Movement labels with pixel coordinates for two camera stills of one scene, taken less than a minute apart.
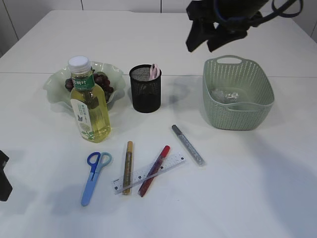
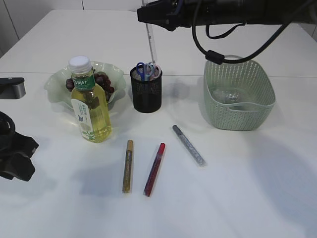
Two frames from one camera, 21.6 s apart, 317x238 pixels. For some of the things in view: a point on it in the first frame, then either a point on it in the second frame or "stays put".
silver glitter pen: [188, 146] stays put
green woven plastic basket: [237, 93] stays put
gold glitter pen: [128, 176] stays put
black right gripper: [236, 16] -> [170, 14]
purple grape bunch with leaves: [100, 78] stays put
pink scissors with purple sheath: [154, 71] stays put
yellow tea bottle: [88, 102] stays put
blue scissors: [96, 160] -> [145, 70]
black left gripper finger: [6, 187] -> [16, 164]
